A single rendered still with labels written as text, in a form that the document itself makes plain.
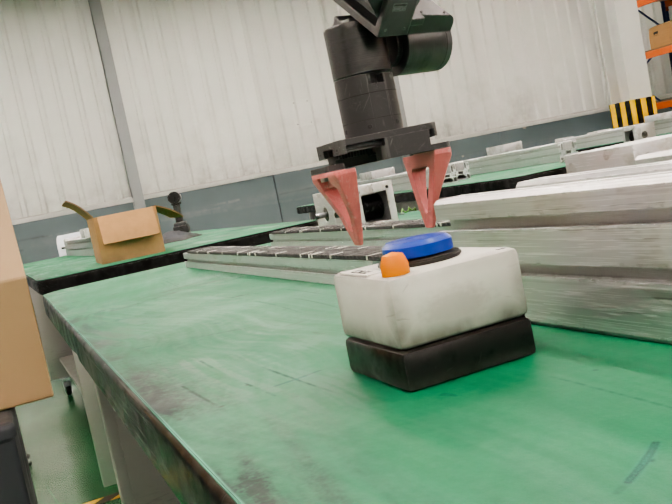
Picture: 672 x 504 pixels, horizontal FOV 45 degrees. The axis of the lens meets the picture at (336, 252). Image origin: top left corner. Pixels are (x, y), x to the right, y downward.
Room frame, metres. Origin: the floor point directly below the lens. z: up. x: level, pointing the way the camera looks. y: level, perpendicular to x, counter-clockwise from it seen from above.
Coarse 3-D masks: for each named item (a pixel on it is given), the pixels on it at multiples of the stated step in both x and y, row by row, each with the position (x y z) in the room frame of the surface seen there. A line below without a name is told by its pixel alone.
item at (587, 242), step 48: (528, 192) 0.49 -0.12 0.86; (576, 192) 0.45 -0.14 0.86; (624, 192) 0.41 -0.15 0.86; (480, 240) 0.55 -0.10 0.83; (528, 240) 0.50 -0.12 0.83; (576, 240) 0.45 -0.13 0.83; (624, 240) 0.42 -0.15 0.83; (528, 288) 0.51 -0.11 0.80; (576, 288) 0.46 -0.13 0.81; (624, 288) 0.42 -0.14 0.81; (624, 336) 0.43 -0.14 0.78
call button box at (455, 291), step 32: (448, 256) 0.44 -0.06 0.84; (480, 256) 0.43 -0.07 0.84; (512, 256) 0.44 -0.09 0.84; (352, 288) 0.45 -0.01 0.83; (384, 288) 0.41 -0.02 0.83; (416, 288) 0.41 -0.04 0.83; (448, 288) 0.42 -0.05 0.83; (480, 288) 0.43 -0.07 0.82; (512, 288) 0.43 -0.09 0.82; (352, 320) 0.46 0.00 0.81; (384, 320) 0.42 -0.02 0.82; (416, 320) 0.41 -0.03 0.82; (448, 320) 0.42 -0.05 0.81; (480, 320) 0.43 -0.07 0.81; (512, 320) 0.44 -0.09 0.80; (352, 352) 0.47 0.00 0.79; (384, 352) 0.43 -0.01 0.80; (416, 352) 0.41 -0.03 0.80; (448, 352) 0.42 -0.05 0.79; (480, 352) 0.42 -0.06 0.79; (512, 352) 0.43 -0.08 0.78; (416, 384) 0.41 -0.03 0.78
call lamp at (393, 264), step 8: (384, 256) 0.42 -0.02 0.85; (392, 256) 0.42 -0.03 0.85; (400, 256) 0.42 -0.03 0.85; (384, 264) 0.42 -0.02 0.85; (392, 264) 0.41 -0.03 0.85; (400, 264) 0.41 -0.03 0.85; (408, 264) 0.42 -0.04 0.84; (384, 272) 0.42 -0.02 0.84; (392, 272) 0.41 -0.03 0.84; (400, 272) 0.41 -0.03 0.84; (408, 272) 0.42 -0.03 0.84
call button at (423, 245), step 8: (440, 232) 0.46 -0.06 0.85; (400, 240) 0.46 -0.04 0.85; (408, 240) 0.45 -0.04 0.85; (416, 240) 0.44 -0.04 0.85; (424, 240) 0.44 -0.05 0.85; (432, 240) 0.44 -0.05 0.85; (440, 240) 0.44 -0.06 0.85; (448, 240) 0.45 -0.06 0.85; (384, 248) 0.46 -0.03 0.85; (392, 248) 0.45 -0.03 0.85; (400, 248) 0.44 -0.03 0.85; (408, 248) 0.44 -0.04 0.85; (416, 248) 0.44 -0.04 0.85; (424, 248) 0.44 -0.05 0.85; (432, 248) 0.44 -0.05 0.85; (440, 248) 0.44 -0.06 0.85; (448, 248) 0.45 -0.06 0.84; (408, 256) 0.44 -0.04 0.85; (416, 256) 0.44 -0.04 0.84; (424, 256) 0.45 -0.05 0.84
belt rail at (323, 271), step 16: (192, 256) 1.61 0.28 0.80; (208, 256) 1.48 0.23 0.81; (224, 256) 1.36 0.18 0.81; (240, 256) 1.27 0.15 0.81; (256, 256) 1.18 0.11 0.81; (240, 272) 1.29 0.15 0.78; (256, 272) 1.20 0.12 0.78; (272, 272) 1.12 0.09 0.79; (288, 272) 1.06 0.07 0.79; (304, 272) 1.00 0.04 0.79; (320, 272) 0.96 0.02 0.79; (336, 272) 0.91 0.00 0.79
